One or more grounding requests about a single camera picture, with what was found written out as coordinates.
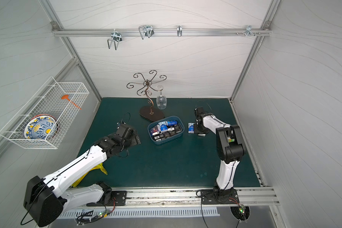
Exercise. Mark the metal hook small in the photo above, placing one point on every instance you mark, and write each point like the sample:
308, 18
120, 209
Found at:
179, 31

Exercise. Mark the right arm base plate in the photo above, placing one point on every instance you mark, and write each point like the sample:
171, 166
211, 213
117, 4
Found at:
211, 197

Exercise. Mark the teal plastic storage box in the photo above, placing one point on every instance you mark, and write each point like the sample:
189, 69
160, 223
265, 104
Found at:
173, 132

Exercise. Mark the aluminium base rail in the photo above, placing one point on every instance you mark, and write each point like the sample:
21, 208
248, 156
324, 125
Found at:
166, 197

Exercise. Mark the blue yellow patterned plate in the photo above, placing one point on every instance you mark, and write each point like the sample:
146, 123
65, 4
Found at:
41, 127

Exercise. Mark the orange plastic spoon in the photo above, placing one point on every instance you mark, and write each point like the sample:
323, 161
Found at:
66, 97

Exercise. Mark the dark blue tissue pack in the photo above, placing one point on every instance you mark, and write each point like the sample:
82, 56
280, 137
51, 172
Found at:
171, 123

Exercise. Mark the metal hook right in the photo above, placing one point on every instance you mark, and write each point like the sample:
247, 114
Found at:
248, 32

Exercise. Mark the blue pocket tissue pack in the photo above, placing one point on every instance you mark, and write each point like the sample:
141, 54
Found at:
190, 128

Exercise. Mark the blue white tissue pack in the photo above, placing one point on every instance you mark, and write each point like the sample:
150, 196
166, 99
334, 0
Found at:
162, 126

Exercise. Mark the white wire basket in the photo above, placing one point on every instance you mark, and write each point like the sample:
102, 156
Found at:
47, 101

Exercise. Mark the aluminium top rail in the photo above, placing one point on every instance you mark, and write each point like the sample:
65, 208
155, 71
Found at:
158, 32

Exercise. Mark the white vent strip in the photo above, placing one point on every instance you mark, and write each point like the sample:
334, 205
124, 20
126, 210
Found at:
183, 212

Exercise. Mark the metal scroll cup stand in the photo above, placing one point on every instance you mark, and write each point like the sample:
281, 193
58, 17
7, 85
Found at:
148, 112

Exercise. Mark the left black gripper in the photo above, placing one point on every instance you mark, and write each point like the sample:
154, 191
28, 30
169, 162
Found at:
133, 137

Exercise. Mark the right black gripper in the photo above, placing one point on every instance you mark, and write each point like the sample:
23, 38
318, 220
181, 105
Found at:
201, 132

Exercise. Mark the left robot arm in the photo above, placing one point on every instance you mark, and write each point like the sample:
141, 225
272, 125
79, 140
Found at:
47, 198

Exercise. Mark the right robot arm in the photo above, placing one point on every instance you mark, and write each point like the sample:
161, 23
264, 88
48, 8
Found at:
229, 145

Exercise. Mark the metal hook left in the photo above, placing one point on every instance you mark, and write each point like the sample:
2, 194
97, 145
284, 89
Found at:
115, 39

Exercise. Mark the metal hook centre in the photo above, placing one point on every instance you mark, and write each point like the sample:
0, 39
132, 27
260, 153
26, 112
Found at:
146, 31

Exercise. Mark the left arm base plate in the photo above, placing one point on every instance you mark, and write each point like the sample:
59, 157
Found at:
116, 198

